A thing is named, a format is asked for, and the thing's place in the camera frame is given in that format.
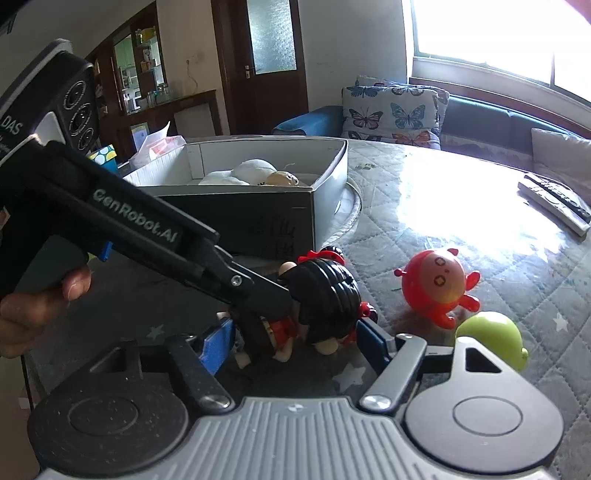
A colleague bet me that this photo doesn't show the black remote control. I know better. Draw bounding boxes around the black remote control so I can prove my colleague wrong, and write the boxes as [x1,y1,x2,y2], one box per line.
[524,172,591,219]

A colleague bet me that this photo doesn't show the dark wooden door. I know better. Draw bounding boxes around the dark wooden door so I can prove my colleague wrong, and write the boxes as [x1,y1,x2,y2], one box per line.
[211,0,309,137]

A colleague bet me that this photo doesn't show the brown round toy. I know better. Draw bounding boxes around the brown round toy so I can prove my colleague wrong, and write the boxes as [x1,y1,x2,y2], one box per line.
[257,170,309,188]

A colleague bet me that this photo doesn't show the white plush toy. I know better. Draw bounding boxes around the white plush toy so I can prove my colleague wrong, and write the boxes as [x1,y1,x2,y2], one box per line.
[198,159,278,186]

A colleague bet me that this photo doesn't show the dark wooden cabinet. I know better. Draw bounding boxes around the dark wooden cabinet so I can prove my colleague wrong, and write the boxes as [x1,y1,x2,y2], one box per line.
[87,0,223,163]

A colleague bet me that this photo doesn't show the red octopus toy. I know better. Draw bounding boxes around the red octopus toy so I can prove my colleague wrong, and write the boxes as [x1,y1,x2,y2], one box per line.
[394,248,482,330]

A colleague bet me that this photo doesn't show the grey cardboard box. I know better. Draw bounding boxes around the grey cardboard box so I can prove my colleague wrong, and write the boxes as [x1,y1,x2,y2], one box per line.
[122,135,350,257]

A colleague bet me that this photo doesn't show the grey quilted desktop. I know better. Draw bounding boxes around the grey quilted desktop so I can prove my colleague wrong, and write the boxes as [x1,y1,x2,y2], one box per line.
[23,136,591,480]

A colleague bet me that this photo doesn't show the white pillow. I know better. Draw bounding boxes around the white pillow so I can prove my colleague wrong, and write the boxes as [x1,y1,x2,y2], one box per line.
[531,128,591,205]

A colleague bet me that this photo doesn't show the grey remote control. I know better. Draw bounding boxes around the grey remote control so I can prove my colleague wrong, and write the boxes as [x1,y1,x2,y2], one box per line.
[517,180,591,237]

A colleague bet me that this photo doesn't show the white tissue pack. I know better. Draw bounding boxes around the white tissue pack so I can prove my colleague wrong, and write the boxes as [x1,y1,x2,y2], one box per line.
[128,122,188,170]

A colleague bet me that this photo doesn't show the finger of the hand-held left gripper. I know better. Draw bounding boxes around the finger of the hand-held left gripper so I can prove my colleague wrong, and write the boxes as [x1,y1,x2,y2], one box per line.
[237,313,274,354]
[202,246,297,322]

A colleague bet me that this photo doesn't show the round white mat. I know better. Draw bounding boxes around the round white mat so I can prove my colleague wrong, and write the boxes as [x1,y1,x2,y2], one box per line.
[331,179,363,237]

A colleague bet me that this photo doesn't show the black-haired doll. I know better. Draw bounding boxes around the black-haired doll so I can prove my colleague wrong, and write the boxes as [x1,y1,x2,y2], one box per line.
[217,246,376,364]

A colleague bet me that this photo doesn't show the window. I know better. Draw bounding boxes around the window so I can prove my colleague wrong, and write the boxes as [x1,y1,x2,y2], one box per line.
[401,0,591,103]

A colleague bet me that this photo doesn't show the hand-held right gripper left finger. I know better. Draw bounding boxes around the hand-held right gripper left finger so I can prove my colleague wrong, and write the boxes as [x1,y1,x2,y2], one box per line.
[90,318,241,414]

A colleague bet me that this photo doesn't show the blue sofa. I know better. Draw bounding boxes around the blue sofa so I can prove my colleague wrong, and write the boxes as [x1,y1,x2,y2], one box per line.
[271,92,591,153]

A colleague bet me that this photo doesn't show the butterfly print pillow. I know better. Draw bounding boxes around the butterfly print pillow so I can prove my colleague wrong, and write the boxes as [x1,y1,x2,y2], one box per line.
[341,85,440,149]
[353,76,450,121]

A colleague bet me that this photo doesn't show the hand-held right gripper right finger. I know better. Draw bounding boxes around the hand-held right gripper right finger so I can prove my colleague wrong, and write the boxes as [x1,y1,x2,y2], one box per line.
[355,318,513,414]

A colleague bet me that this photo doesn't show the green round toy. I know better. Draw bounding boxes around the green round toy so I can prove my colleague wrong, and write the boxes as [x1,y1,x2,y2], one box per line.
[455,311,529,372]

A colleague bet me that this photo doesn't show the person's left hand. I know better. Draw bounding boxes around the person's left hand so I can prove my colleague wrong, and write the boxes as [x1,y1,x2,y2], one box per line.
[0,266,93,359]

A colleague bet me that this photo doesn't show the blue dotted tissue box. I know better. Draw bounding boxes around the blue dotted tissue box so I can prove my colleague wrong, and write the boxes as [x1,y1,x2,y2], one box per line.
[88,144,116,169]

